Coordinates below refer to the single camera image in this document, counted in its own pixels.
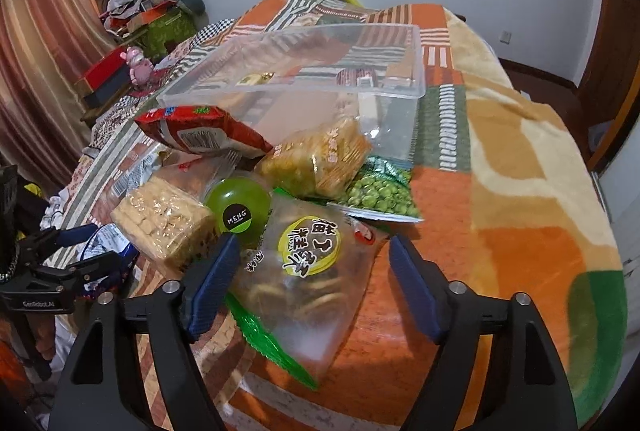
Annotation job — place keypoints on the golden cracker bag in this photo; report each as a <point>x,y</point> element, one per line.
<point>315,156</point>

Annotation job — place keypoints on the round green jelly cup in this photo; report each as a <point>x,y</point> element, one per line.
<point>237,208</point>

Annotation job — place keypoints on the silver barcode packet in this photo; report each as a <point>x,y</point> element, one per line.
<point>132,178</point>

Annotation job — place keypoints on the small gold wrapped candy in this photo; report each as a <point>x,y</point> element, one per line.
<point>256,78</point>

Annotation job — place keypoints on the white wall socket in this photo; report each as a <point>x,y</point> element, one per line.
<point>505,36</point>

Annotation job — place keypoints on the black white checkered cloth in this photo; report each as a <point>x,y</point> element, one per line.
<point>212,32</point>

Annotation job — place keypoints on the pale wafer biscuit packet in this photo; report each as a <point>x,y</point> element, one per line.
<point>160,221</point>

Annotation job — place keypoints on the green patterned box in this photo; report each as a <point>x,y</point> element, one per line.
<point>167,33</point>

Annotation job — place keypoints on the pink plush toy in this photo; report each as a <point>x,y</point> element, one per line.
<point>139,66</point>

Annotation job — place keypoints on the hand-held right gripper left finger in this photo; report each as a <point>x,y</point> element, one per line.
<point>216,283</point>

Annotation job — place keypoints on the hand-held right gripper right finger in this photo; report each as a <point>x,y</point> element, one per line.
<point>414,290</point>

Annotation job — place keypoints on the wooden door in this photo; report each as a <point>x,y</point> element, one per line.
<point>612,61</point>

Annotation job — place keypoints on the green pea packet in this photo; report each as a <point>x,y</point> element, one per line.
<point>382,196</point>

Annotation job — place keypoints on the red snack packet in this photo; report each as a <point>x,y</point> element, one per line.
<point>200,131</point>

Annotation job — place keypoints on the striped brown curtain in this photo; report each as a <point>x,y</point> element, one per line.
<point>45,36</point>

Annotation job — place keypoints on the red flat box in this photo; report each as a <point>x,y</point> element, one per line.
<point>102,68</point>

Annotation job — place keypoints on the orange patterned blanket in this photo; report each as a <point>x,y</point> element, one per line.
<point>480,261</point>

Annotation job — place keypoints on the clear cookie bag green label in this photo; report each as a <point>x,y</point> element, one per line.
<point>300,271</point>

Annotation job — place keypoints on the white blue snack packet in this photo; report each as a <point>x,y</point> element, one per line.
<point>111,238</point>

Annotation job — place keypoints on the clear plastic container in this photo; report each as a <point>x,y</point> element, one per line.
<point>320,61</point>

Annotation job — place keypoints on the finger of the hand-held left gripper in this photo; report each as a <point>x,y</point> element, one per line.
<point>102,263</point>
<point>75,235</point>

